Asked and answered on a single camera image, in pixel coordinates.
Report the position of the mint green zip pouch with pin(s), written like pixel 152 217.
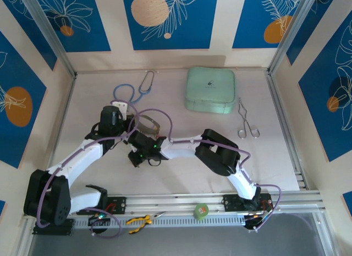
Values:
pixel 211 88

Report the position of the green tape roll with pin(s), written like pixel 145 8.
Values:
pixel 201 211

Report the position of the aluminium left frame post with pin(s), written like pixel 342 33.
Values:
pixel 47 27

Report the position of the aluminium side rail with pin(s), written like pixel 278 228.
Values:
pixel 276 102

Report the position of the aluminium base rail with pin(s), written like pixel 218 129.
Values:
pixel 170 202

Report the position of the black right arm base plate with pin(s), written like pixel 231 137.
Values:
pixel 232 202

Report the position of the black rectangular block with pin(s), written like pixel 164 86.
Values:
pixel 52 230

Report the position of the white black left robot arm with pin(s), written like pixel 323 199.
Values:
pixel 82 157

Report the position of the aluminium frame post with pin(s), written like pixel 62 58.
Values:
pixel 294 27
pixel 47 27

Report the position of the aluminium right frame post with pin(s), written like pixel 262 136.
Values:
pixel 294 27

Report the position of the blue stethoscope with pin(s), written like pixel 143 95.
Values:
pixel 145 91

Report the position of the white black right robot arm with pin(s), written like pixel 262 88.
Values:
pixel 181 150

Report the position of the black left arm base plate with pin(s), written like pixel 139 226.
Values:
pixel 119 205

